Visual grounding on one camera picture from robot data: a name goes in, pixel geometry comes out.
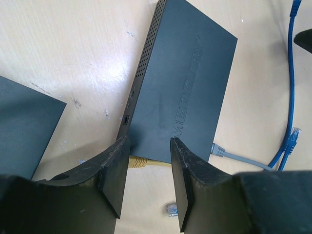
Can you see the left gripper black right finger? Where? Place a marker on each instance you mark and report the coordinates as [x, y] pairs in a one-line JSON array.
[[211, 201]]

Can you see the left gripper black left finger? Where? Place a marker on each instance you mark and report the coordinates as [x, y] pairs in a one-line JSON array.
[[86, 199]]

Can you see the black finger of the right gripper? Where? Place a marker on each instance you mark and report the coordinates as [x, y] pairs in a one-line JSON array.
[[304, 40]]

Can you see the black network switch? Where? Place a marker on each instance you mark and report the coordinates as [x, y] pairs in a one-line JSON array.
[[28, 119], [180, 83]]

